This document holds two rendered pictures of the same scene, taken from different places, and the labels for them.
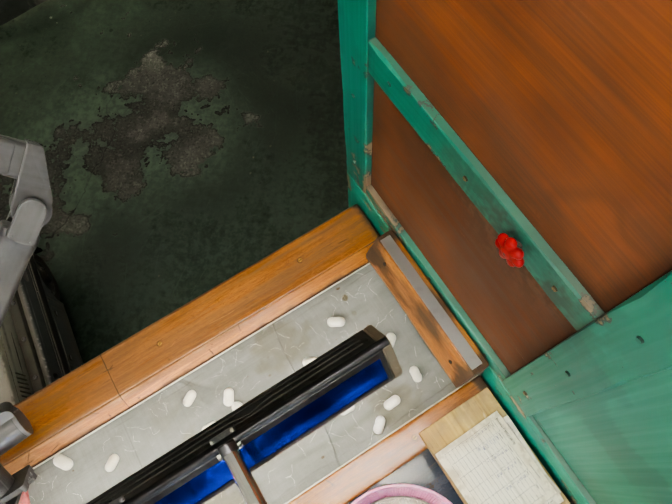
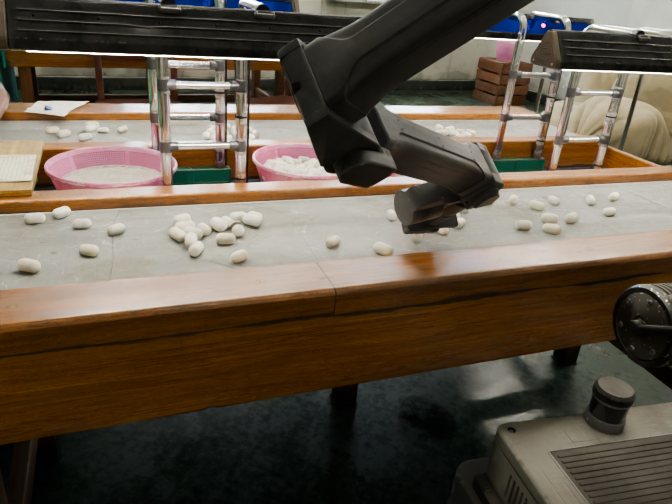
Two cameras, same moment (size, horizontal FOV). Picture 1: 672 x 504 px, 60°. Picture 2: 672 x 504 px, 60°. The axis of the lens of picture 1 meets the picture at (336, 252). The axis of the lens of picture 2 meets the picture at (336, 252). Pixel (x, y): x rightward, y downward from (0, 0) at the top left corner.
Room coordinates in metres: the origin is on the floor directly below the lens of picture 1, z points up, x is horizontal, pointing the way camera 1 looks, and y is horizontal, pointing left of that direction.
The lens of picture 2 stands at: (1.01, 0.51, 1.18)
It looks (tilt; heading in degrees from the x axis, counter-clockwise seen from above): 26 degrees down; 183
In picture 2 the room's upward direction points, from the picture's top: 5 degrees clockwise
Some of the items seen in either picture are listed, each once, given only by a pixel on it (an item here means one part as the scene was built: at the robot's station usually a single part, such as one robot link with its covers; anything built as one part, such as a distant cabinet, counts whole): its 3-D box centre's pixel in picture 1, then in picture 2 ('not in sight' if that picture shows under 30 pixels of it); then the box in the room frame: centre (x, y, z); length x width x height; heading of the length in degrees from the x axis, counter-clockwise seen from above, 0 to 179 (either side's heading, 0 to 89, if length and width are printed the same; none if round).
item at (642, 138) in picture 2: not in sight; (606, 128); (-2.93, 1.99, 0.40); 0.74 x 0.56 x 0.38; 121
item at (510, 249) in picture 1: (512, 249); not in sight; (0.21, -0.19, 1.24); 0.04 x 0.02 x 0.04; 26
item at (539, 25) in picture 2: not in sight; (508, 25); (-0.90, 0.86, 1.08); 0.62 x 0.08 x 0.07; 116
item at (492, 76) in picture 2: not in sight; (503, 72); (-5.85, 1.82, 0.32); 0.42 x 0.42 x 0.64; 30
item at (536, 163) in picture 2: not in sight; (513, 91); (-0.83, 0.90, 0.90); 0.20 x 0.19 x 0.45; 116
